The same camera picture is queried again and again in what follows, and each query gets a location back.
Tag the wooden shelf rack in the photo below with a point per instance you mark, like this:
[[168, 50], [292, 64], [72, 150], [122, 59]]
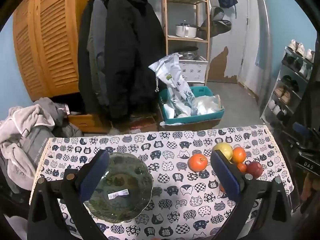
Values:
[[165, 17]]

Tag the clear plastic bag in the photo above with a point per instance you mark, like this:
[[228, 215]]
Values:
[[207, 103]]

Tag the grey cap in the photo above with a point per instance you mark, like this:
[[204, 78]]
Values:
[[217, 13]]

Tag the grey jacket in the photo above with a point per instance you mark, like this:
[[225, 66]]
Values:
[[96, 42]]

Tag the yellow green pear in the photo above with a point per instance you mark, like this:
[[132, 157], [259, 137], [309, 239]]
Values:
[[226, 148]]

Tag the group of assorted shoes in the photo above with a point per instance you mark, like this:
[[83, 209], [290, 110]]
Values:
[[285, 95]]

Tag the black hooded coat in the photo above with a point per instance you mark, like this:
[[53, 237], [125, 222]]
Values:
[[132, 55]]

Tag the red apple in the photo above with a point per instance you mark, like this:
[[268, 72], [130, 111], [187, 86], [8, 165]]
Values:
[[255, 169]]

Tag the cat print tablecloth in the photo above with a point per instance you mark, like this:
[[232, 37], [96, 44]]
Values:
[[172, 195]]

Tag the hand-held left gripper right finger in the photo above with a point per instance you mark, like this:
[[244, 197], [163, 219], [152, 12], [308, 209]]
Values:
[[223, 171]]

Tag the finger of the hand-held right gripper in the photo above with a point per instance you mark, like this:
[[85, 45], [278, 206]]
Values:
[[301, 130]]

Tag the metal shoe rack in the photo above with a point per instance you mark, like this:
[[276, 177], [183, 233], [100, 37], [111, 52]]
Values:
[[280, 90]]

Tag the white plastic basket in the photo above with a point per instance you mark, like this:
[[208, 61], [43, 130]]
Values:
[[195, 70]]

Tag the white pot with lid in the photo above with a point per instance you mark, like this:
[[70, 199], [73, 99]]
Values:
[[185, 30]]

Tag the small wooden drawer unit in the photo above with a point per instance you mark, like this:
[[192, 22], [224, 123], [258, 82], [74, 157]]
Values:
[[86, 122]]

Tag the grey printed sweatshirt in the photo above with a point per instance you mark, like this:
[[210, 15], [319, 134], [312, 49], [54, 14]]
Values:
[[37, 145]]

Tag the white door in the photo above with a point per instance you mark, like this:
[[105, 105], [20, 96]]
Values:
[[251, 42]]

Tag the grey metal pipe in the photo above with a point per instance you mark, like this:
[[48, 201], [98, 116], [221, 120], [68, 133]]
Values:
[[267, 55]]

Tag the steel pot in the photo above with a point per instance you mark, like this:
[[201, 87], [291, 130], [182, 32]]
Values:
[[188, 53]]

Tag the dark brimmed hat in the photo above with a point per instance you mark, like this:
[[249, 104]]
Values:
[[220, 27]]

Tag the dark grey garment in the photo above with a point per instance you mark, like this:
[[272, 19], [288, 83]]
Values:
[[58, 115]]

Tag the wooden louvered wardrobe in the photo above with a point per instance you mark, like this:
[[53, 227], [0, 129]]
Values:
[[50, 42]]

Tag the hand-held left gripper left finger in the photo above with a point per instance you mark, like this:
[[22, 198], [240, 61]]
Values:
[[96, 172]]

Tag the pile of grey clothes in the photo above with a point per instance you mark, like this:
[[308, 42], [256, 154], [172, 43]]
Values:
[[22, 122]]

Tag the orange tangerine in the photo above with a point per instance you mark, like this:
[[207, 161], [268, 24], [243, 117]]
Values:
[[197, 162], [221, 188], [239, 154], [242, 167]]

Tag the white printed rice bag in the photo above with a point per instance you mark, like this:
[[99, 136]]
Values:
[[172, 85]]

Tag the teal box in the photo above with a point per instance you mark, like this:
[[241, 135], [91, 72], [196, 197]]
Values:
[[200, 118]]

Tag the green glass plate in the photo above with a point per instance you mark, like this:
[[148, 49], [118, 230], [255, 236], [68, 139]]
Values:
[[120, 187]]

